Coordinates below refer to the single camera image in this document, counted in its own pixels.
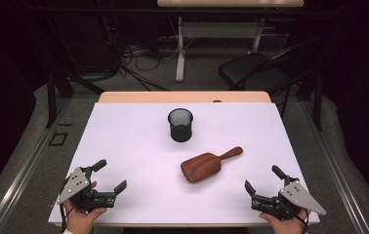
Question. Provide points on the metal floor rail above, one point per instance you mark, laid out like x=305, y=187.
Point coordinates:
x=20, y=182
x=335, y=175

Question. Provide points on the black metal stand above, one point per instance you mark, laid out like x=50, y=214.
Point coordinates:
x=318, y=107
x=51, y=104

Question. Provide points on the person's left hand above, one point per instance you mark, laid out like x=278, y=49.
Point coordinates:
x=81, y=221

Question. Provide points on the white table mat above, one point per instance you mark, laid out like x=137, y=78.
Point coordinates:
x=254, y=139

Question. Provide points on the person's right hand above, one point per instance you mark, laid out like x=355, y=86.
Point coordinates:
x=285, y=226

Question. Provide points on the black mesh cup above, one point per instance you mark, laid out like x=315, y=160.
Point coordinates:
x=181, y=131

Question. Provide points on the light wooden table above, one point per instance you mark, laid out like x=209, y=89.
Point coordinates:
x=172, y=97

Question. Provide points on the black metal crossbar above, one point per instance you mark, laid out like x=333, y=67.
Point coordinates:
x=107, y=10

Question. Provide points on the black folding chair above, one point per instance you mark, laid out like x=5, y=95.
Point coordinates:
x=254, y=73

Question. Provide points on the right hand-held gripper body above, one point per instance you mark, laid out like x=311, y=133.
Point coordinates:
x=295, y=196

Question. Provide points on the brown wooden hairbrush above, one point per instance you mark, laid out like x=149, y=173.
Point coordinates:
x=202, y=167

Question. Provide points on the white-legged desk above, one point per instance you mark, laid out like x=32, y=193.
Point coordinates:
x=228, y=3

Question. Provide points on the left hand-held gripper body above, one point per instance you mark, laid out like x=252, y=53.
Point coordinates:
x=75, y=187

